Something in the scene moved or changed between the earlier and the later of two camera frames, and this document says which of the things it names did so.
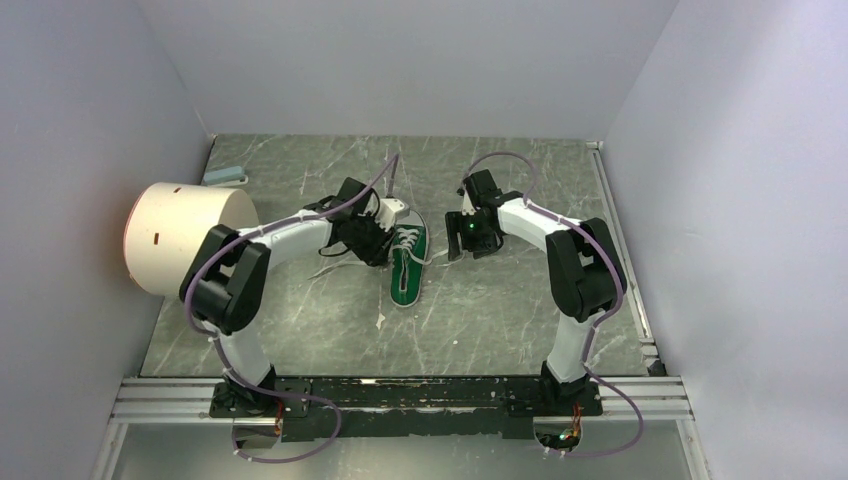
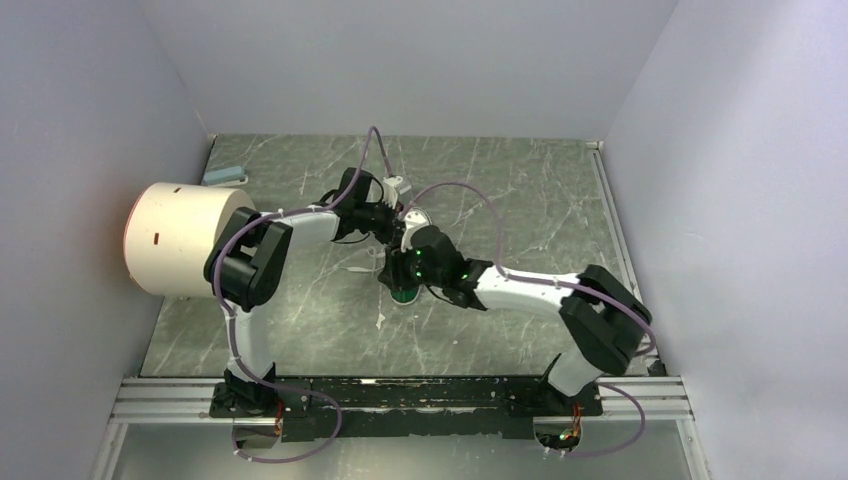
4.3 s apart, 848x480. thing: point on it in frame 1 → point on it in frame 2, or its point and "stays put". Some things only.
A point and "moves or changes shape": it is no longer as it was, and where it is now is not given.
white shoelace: [405, 239] moves or changes shape
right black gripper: [455, 222] → [393, 275]
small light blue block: [223, 174] stays put
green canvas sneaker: [409, 253] stays put
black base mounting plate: [489, 408] stays put
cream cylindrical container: [167, 225] stays put
